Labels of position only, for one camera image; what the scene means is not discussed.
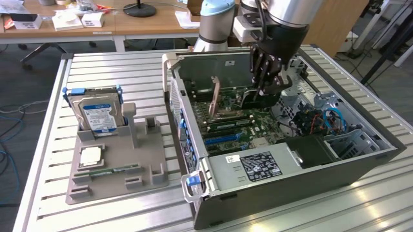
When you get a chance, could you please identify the black power supply label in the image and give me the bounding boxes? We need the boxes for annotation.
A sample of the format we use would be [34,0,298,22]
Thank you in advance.
[241,151,284,182]

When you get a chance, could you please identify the wooden office desk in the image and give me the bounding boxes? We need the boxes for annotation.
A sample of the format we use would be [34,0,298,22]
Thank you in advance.
[114,0,246,53]
[0,0,116,53]

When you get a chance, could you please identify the white boxes on desk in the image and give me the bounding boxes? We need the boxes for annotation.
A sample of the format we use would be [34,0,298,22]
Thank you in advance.
[51,12,84,31]

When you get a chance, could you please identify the silver CPU chip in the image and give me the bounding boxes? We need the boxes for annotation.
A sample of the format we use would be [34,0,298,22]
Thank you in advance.
[79,148,102,167]

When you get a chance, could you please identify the hard disk in blue caddy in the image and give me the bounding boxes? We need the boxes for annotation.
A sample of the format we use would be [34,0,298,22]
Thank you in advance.
[60,84,126,133]

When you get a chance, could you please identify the tall wooden cabinet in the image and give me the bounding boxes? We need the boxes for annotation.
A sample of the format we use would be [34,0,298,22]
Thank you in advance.
[301,0,370,58]

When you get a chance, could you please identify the white post with red mark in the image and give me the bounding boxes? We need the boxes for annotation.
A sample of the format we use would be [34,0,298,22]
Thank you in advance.
[344,31,360,58]

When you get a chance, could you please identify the black device on box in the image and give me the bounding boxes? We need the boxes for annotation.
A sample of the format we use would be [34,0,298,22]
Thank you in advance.
[10,13,39,22]

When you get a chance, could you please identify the beige case handle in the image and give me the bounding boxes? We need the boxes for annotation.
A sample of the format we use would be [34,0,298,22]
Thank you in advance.
[161,53,181,93]

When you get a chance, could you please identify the black wire bundle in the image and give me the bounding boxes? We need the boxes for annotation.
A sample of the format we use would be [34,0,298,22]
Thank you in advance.
[292,110,324,137]

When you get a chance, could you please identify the brown cardboard box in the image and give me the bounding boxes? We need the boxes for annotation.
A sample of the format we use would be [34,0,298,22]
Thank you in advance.
[187,0,203,16]

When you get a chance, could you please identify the stack of white papers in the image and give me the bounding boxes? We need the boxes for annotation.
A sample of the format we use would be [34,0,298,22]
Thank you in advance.
[174,11,202,29]

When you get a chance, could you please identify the translucent case handle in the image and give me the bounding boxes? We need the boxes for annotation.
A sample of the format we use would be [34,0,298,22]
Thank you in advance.
[181,170,209,203]

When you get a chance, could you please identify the small white carton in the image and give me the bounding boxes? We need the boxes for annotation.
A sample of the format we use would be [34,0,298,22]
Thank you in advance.
[80,12,104,28]

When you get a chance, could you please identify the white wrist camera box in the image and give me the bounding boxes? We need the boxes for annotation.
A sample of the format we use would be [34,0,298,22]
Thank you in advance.
[233,15,263,44]

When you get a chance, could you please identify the open black PC case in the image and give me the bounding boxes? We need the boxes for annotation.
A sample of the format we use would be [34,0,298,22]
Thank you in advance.
[161,47,408,231]

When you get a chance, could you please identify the black camera cable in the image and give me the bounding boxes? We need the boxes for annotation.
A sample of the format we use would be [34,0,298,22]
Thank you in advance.
[254,0,272,43]

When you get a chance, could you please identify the black round lamp base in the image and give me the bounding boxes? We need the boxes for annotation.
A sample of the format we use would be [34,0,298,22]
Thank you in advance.
[122,0,158,18]

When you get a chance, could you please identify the blue floor cable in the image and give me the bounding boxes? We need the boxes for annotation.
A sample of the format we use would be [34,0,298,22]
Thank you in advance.
[0,113,23,206]

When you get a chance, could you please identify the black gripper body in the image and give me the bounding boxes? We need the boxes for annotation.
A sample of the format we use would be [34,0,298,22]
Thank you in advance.
[257,23,309,64]

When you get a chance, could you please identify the perforated metal drive cage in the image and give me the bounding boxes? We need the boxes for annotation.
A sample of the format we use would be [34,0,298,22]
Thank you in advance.
[277,55,324,121]

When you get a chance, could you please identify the black chair base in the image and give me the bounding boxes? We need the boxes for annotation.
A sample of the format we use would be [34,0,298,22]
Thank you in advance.
[19,43,68,71]

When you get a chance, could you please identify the orange wire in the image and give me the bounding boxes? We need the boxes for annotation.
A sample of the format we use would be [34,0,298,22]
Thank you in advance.
[309,115,320,135]

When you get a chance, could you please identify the green motherboard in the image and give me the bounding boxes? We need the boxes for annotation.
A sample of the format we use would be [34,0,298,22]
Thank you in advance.
[190,84,290,157]

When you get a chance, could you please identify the green RAM stick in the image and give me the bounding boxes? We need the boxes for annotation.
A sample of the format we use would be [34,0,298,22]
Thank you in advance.
[87,165,141,176]

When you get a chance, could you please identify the blue expansion slot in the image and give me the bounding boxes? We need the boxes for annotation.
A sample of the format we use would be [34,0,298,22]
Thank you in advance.
[205,134,243,146]

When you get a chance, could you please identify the metal disk bay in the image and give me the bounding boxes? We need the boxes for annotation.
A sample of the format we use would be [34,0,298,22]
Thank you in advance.
[324,129,381,160]

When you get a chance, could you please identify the CPU socket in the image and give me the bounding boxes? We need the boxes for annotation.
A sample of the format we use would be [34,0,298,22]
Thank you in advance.
[213,100,242,119]

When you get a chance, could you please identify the blue card retainer bar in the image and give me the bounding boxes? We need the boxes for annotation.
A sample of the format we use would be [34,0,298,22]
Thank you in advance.
[178,110,198,167]

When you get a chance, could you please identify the white box with black print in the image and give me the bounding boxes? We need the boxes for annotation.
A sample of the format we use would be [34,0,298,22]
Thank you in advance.
[15,14,43,30]

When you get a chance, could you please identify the grey printed parts rack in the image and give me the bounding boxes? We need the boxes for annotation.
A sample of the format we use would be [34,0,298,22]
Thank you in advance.
[66,102,170,205]

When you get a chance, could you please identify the grey power supply unit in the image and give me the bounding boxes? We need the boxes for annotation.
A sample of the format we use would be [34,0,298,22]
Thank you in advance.
[206,142,306,193]

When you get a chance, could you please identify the blue disk wire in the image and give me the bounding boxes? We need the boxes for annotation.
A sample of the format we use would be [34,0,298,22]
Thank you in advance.
[322,108,349,135]

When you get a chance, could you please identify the black NVIDIA graphics card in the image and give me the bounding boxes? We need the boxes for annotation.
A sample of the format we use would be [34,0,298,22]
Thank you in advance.
[209,76,282,119]

